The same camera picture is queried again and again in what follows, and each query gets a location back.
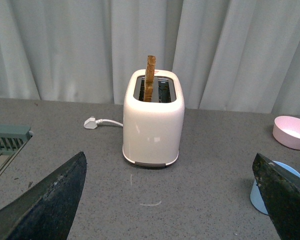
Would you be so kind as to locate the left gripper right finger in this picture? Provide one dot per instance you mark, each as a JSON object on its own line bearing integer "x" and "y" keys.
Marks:
{"x": 280, "y": 191}

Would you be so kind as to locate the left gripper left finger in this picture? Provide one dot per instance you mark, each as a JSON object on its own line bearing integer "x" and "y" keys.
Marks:
{"x": 47, "y": 210}

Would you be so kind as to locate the blue cup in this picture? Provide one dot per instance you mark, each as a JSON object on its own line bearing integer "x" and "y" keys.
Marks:
{"x": 255, "y": 195}

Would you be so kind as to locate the pink bowl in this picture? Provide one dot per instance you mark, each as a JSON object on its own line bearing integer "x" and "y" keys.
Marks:
{"x": 286, "y": 130}

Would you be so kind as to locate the green dish rack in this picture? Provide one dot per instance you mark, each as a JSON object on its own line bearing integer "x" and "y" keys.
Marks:
{"x": 12, "y": 139}

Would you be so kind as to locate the cream white toaster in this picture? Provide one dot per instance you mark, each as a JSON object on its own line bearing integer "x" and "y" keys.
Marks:
{"x": 152, "y": 130}

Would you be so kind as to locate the white curtain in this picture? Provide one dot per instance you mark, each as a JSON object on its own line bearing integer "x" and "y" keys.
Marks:
{"x": 229, "y": 55}

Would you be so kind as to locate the toast bread slice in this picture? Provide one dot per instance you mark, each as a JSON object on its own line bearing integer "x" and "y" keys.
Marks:
{"x": 149, "y": 78}

